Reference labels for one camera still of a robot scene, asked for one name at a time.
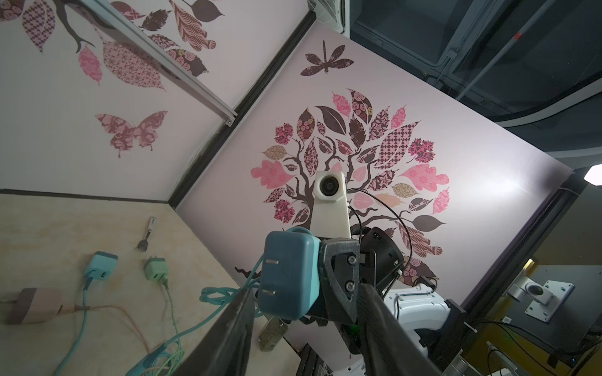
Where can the metal fork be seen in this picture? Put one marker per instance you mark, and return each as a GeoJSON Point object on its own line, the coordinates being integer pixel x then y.
{"type": "Point", "coordinates": [143, 243]}

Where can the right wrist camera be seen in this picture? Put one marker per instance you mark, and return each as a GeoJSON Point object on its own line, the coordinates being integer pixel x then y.
{"type": "Point", "coordinates": [330, 218]}

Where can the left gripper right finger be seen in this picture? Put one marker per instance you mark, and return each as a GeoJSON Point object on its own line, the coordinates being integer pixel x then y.
{"type": "Point", "coordinates": [386, 348]}

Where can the green charger plug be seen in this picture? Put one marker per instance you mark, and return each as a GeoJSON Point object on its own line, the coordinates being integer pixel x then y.
{"type": "Point", "coordinates": [157, 269]}

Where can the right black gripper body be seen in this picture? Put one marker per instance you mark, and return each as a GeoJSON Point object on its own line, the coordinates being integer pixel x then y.
{"type": "Point", "coordinates": [379, 259]}

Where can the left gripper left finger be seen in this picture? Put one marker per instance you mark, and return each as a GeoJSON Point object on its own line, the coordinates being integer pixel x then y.
{"type": "Point", "coordinates": [226, 347]}

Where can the teal charger plug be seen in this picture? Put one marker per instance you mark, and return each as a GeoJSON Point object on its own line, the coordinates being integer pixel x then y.
{"type": "Point", "coordinates": [289, 282]}
{"type": "Point", "coordinates": [101, 266]}

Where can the pink charger plug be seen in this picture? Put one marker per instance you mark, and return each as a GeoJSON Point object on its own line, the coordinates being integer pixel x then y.
{"type": "Point", "coordinates": [36, 305]}

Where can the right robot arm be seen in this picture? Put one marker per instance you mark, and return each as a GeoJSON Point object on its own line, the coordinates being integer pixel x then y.
{"type": "Point", "coordinates": [432, 323]}

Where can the back aluminium rail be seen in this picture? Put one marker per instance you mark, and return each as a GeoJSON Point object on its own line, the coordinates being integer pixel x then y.
{"type": "Point", "coordinates": [111, 16]}

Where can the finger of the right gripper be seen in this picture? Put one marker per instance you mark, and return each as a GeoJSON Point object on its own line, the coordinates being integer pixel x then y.
{"type": "Point", "coordinates": [338, 270]}

